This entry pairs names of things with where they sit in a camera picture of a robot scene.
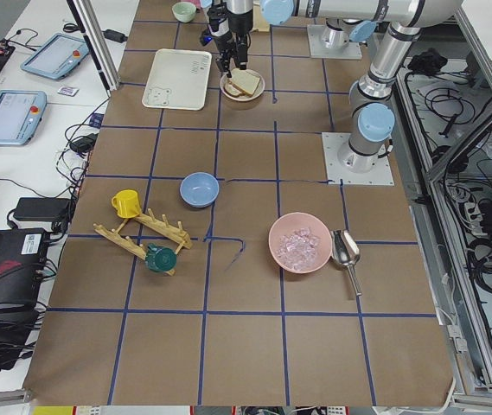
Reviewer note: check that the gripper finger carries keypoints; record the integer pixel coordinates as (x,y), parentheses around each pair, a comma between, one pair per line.
(223,65)
(242,56)

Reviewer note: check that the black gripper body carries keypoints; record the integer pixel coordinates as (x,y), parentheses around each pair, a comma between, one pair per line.
(239,26)

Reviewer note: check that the bread slice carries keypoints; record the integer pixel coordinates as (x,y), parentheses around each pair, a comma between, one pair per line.
(231,90)
(244,81)

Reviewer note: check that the white round plate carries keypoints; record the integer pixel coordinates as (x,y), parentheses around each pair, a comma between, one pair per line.
(244,98)

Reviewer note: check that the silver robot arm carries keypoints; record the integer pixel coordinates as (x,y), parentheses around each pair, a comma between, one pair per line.
(229,24)
(373,120)

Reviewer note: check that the bread slice under egg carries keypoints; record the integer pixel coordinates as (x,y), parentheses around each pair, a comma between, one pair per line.
(231,90)

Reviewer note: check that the wooden cutting board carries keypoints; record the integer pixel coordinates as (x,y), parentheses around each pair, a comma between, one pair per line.
(259,22)

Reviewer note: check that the white bear tray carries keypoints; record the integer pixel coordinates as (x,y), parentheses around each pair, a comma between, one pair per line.
(178,79)

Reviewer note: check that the green bowl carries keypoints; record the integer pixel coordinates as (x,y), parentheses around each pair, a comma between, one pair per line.
(184,11)

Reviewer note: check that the blue bowl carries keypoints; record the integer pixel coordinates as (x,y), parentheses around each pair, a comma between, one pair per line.
(199,189)

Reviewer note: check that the far teach pendant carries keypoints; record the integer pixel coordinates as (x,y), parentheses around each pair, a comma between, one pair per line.
(57,57)

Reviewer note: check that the teach pendant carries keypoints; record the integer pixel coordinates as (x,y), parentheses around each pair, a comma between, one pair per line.
(20,114)
(57,57)

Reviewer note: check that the yellow mug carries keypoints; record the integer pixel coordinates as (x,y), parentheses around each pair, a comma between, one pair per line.
(126,203)

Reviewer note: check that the pink bowl with ice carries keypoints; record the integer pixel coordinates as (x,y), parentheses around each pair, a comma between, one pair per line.
(300,242)

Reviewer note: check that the dark green mug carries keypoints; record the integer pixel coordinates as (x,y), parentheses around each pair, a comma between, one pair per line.
(160,258)

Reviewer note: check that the near teach pendant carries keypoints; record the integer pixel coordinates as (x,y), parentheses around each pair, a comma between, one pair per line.
(20,114)

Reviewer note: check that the black power adapter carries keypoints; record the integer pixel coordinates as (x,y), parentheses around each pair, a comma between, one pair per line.
(38,209)

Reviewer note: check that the metal scoop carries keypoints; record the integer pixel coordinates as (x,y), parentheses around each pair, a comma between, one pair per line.
(346,254)

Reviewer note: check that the black laptop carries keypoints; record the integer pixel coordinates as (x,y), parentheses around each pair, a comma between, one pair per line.
(23,253)

